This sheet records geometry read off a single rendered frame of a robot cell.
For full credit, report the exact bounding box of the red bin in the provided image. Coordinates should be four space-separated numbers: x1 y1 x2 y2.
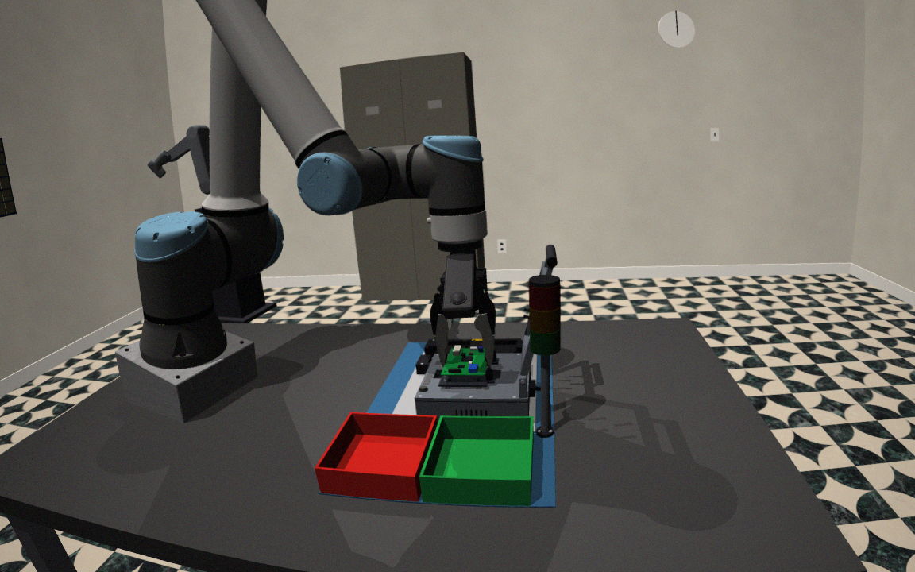
315 412 438 502

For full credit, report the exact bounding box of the green open-top bin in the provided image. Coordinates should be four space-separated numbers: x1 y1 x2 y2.
419 415 534 506

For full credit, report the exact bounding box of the green circuit board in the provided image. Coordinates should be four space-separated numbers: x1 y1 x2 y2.
441 346 487 376

